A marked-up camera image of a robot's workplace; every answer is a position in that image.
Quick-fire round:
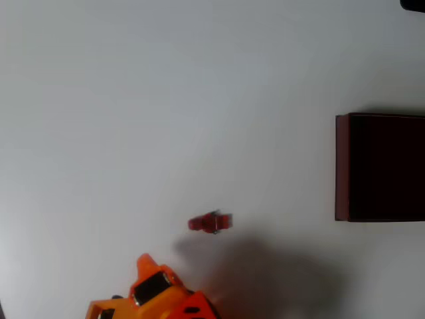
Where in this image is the small red block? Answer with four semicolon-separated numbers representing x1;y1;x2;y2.
187;209;234;235

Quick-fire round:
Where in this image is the dark brown box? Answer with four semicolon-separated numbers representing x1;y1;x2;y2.
334;112;425;223

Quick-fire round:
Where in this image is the black object at picture corner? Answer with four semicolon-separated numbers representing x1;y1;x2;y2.
400;0;425;13

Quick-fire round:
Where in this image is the light orange camera mount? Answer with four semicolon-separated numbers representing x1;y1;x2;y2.
85;294;141;319

